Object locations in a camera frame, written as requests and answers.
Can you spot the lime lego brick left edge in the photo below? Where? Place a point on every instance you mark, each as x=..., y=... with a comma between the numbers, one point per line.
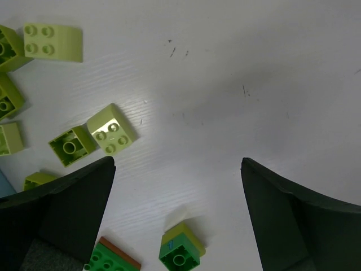
x=11, y=99

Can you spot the lime sloped lego brick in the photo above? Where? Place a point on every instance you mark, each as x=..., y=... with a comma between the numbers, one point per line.
x=54, y=42

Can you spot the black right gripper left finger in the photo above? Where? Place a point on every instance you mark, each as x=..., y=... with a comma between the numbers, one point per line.
x=54, y=226

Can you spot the lime lego brick upside down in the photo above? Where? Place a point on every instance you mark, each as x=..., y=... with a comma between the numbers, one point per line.
x=12, y=50

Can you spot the pale lime sloped lego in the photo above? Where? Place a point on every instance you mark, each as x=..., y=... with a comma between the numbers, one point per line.
x=111, y=130

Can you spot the green long lego brick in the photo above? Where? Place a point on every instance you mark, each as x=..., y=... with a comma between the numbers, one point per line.
x=108, y=257

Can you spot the pale lime lego brick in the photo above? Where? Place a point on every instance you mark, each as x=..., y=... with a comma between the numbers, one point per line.
x=11, y=141

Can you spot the light blue container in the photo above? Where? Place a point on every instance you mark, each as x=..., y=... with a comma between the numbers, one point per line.
x=6, y=189

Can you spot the lime square lego hollow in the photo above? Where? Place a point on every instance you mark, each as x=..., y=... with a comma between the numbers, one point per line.
x=72, y=145

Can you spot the lime long lego brick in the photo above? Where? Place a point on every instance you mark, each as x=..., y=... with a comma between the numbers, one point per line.
x=37, y=179

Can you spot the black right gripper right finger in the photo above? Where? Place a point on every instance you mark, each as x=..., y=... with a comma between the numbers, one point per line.
x=297, y=228

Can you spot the lime green stacked lego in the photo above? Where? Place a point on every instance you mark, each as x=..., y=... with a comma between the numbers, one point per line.
x=181, y=249

